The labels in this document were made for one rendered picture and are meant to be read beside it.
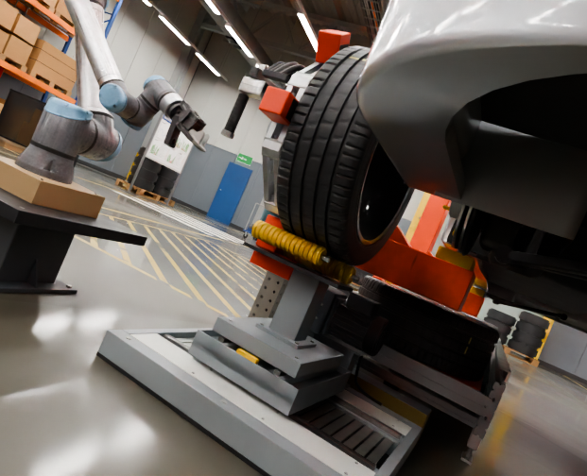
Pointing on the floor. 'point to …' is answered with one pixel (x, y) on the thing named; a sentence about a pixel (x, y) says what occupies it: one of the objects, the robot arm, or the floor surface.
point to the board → (157, 151)
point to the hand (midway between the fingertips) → (201, 150)
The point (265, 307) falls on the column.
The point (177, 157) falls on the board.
